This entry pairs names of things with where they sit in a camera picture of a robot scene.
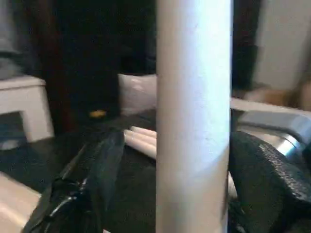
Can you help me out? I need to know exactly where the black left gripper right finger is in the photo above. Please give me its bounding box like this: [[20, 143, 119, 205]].
[[228, 131, 311, 233]]

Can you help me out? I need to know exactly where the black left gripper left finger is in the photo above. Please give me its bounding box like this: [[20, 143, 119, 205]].
[[22, 130, 126, 233]]

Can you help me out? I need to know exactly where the white plastic table top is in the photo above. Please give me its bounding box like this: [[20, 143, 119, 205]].
[[0, 171, 43, 233]]

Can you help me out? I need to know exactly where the black work mat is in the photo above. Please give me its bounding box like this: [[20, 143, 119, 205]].
[[0, 109, 243, 233]]

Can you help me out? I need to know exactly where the small yellow label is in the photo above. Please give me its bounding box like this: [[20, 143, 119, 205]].
[[89, 109, 107, 119]]

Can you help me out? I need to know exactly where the light grey cushion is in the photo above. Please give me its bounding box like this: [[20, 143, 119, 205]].
[[118, 73, 158, 117]]

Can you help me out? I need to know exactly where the black cabinet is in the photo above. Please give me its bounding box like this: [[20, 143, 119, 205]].
[[22, 0, 260, 124]]

